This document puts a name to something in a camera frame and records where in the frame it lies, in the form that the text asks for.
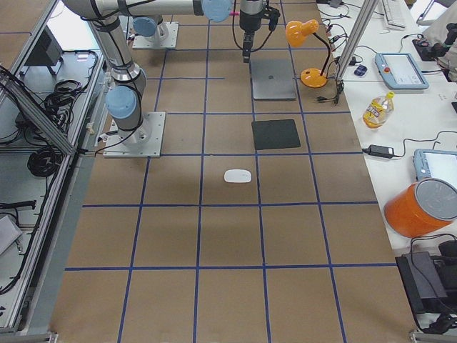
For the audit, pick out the blue teach pendant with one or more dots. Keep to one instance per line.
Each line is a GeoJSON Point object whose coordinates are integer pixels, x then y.
{"type": "Point", "coordinates": [400, 71]}
{"type": "Point", "coordinates": [436, 164]}

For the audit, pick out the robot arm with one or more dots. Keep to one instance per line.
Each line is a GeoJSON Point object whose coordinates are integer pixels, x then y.
{"type": "Point", "coordinates": [124, 101]}
{"type": "Point", "coordinates": [150, 26]}

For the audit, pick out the black equipment box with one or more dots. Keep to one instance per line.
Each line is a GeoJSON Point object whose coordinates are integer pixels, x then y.
{"type": "Point", "coordinates": [429, 282]}

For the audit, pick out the orange cylindrical container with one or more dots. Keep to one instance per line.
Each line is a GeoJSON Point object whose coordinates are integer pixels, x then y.
{"type": "Point", "coordinates": [424, 207]}

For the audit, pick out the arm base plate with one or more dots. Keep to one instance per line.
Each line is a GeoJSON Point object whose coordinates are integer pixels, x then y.
{"type": "Point", "coordinates": [146, 141]}
{"type": "Point", "coordinates": [169, 42]}

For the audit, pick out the white keyboard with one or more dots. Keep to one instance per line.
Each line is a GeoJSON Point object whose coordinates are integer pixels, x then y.
{"type": "Point", "coordinates": [393, 17]}

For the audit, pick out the silver laptop notebook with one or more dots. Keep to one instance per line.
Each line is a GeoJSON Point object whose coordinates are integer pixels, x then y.
{"type": "Point", "coordinates": [272, 80]}

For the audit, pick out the white computer mouse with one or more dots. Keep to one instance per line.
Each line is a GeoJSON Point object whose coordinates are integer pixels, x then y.
{"type": "Point", "coordinates": [238, 176]}

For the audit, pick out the yellow drink bottle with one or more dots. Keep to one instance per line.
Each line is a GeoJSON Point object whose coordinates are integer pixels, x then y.
{"type": "Point", "coordinates": [379, 110]}

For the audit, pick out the aluminium frame post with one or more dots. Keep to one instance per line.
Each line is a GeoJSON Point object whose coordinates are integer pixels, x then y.
{"type": "Point", "coordinates": [357, 31]}

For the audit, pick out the black power adapter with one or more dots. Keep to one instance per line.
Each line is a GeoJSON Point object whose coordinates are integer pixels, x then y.
{"type": "Point", "coordinates": [379, 151]}

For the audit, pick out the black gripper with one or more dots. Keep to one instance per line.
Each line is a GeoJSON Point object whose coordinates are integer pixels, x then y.
{"type": "Point", "coordinates": [248, 19]}

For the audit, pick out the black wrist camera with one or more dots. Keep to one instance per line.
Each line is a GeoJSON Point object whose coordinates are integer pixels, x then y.
{"type": "Point", "coordinates": [273, 15]}

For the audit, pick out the black mousepad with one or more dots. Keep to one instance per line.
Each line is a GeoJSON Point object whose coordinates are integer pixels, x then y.
{"type": "Point", "coordinates": [275, 134]}

